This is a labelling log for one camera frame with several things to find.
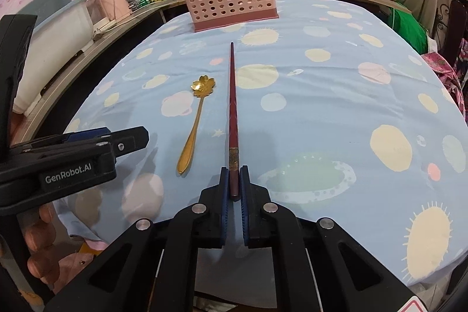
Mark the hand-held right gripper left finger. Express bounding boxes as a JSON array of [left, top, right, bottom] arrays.
[[43, 167, 230, 312]]

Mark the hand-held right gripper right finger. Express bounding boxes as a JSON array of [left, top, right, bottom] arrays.
[[239, 167, 421, 312]]

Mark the white and blue plastic tub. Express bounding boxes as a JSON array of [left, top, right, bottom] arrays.
[[15, 0, 96, 115]]

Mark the blue planet print tablecloth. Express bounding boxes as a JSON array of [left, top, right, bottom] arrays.
[[55, 0, 468, 301]]

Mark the grey blue plastic lid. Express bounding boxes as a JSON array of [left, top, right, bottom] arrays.
[[27, 0, 72, 22]]

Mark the green bag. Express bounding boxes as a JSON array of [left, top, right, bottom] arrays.
[[389, 3, 430, 55]]

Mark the dark red chopstick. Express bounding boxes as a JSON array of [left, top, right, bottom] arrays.
[[227, 42, 242, 202]]

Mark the person's left hand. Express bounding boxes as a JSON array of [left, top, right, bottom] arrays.
[[25, 204, 55, 280]]

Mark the gold flower spoon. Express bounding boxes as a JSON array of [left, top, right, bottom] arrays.
[[177, 75, 217, 175]]

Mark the dark wooden chair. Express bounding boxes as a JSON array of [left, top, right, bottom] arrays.
[[437, 0, 468, 57]]

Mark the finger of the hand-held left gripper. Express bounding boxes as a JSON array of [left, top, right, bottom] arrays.
[[65, 127, 112, 142], [11, 127, 150, 166]]

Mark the pink floral cloth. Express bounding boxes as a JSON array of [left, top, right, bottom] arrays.
[[420, 38, 468, 115]]

